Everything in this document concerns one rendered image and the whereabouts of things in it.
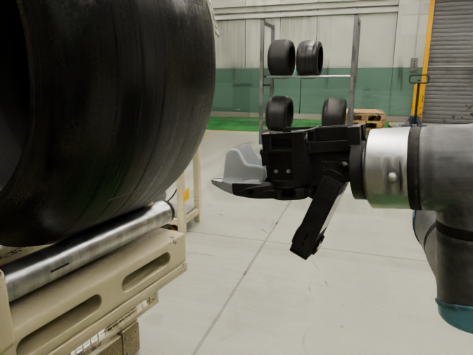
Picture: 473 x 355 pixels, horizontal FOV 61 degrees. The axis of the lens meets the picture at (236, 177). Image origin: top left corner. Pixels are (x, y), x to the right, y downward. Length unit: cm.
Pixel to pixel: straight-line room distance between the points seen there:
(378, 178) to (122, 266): 40
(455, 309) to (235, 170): 29
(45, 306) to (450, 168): 49
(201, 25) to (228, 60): 1151
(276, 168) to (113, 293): 32
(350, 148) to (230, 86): 1157
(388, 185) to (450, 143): 7
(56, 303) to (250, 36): 1153
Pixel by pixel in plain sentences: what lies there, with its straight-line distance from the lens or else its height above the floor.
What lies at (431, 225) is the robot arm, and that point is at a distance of 57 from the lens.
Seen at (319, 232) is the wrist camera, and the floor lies 97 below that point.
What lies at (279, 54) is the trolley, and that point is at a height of 145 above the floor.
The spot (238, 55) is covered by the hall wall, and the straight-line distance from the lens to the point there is 1201.
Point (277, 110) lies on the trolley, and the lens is 582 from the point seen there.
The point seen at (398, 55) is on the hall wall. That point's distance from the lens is 1140.
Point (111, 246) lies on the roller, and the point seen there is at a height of 89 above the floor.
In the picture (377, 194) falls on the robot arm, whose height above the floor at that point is 103.
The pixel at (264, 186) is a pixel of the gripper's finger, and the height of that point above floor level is 102.
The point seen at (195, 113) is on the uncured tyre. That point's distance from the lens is 59.
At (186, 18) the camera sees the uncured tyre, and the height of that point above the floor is 122.
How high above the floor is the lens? 115
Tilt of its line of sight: 14 degrees down
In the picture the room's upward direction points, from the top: straight up
